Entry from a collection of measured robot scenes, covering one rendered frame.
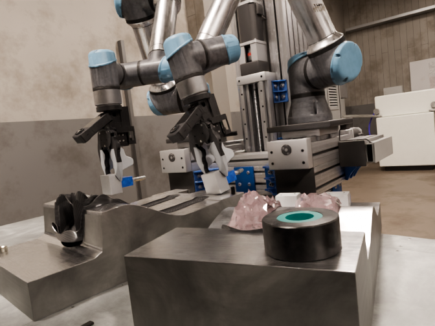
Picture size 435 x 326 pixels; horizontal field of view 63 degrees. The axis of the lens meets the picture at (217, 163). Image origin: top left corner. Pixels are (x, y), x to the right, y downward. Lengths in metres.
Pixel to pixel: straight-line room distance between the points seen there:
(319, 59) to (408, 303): 0.77
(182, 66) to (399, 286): 0.63
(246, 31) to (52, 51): 2.23
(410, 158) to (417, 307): 6.33
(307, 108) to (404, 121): 5.62
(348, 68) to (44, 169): 2.59
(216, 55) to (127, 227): 0.49
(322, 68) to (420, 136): 5.69
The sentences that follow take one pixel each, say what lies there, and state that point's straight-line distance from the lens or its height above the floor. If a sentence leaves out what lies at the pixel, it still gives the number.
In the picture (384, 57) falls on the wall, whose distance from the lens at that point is 9.83.
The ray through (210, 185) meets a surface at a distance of 0.88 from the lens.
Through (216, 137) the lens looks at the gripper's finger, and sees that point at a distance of 0.85.
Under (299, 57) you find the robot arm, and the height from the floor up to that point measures 1.25.
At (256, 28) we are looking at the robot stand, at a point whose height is 1.42.
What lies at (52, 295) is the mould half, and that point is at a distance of 0.62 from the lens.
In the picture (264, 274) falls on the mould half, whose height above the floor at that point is 0.90.
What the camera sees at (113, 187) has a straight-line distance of 1.02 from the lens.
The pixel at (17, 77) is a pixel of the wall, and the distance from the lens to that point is 3.22.
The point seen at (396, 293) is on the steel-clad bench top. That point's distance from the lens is 0.56.
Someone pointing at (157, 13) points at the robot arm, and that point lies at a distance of 1.27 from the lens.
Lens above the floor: 1.04
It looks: 5 degrees down
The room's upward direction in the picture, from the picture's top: 7 degrees counter-clockwise
